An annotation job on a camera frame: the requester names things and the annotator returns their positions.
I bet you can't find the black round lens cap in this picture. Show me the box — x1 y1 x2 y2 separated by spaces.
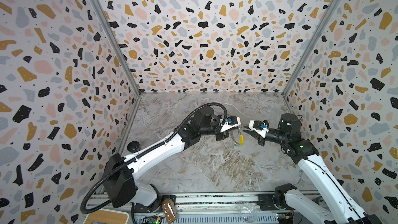
126 141 141 153

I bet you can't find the clear glass jar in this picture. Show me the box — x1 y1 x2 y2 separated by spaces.
239 203 258 223

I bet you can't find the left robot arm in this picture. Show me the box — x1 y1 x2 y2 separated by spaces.
103 104 241 208

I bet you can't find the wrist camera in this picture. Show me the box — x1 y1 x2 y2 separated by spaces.
222 116 241 127
248 120 269 138

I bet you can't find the black corrugated cable conduit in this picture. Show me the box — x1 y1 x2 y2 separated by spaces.
80 102 228 215

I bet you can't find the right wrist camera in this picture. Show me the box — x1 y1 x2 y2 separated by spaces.
248 120 269 138

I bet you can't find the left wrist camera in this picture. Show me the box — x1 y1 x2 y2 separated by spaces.
222 116 241 127

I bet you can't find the metal key gauge with yellow handle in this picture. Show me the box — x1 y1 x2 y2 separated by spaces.
231 129 244 150

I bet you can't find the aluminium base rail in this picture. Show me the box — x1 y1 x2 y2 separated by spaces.
83 191 346 224

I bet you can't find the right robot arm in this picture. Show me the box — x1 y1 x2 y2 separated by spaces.
243 114 381 224

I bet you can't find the brown circuit box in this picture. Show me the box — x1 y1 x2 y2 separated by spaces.
162 198 177 224

